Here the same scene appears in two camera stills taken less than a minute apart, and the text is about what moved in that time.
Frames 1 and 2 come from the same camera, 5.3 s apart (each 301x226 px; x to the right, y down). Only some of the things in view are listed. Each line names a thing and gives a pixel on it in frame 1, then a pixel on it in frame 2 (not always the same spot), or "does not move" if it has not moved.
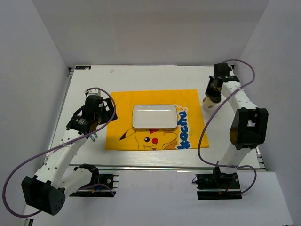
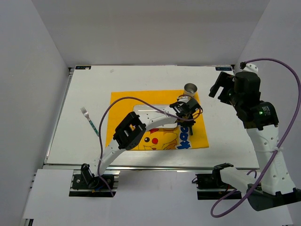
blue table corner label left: [82, 67] does not move
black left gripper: [110, 106] -> [191, 123]
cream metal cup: [208, 105] -> [190, 89]
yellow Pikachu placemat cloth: [189, 133] does not move
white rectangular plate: [157, 116] does not move
